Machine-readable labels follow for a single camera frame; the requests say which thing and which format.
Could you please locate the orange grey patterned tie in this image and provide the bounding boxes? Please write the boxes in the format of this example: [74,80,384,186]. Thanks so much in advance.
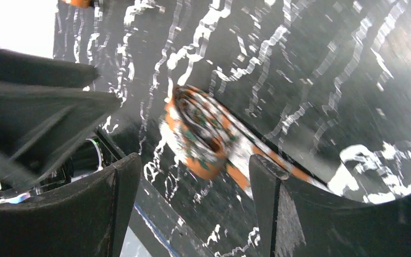
[159,85,328,198]

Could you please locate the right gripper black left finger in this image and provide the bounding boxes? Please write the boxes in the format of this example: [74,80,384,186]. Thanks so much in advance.
[0,153,142,256]

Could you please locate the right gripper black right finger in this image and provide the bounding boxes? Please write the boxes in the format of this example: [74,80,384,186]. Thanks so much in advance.
[249,155,411,256]

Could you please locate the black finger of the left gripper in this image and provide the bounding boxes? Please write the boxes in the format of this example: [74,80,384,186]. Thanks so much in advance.
[0,49,100,88]
[0,81,120,192]

